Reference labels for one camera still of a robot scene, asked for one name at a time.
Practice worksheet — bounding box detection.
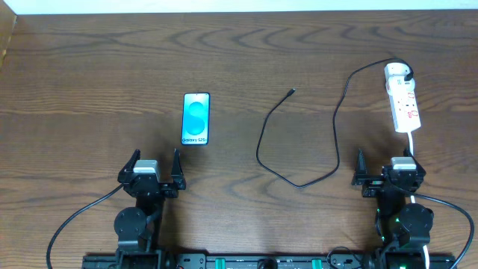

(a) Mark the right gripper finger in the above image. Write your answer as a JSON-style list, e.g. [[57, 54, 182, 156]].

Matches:
[[403, 149, 418, 167], [354, 149, 368, 179]]

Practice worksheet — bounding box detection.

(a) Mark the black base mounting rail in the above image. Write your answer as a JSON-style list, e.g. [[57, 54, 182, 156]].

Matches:
[[81, 253, 457, 269]]

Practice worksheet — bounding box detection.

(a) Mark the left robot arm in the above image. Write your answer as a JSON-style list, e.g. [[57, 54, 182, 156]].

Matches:
[[114, 149, 186, 268]]

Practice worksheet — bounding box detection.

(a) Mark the white charger plug adapter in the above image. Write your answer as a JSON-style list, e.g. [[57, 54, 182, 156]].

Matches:
[[384, 62, 414, 82]]

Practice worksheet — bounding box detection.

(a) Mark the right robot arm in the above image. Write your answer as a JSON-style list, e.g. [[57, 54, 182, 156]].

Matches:
[[352, 150, 434, 268]]

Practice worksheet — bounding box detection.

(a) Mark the white power strip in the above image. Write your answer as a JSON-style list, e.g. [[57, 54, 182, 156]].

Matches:
[[386, 82, 421, 133]]

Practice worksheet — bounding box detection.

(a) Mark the Samsung Galaxy smartphone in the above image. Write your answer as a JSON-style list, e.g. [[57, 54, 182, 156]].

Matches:
[[181, 93, 211, 146]]

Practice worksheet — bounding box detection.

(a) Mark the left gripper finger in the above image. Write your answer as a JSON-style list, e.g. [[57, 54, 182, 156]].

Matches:
[[171, 149, 184, 183], [119, 149, 140, 179]]

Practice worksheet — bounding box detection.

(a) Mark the black USB charging cable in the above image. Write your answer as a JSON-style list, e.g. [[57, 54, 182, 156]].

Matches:
[[255, 57, 415, 189]]

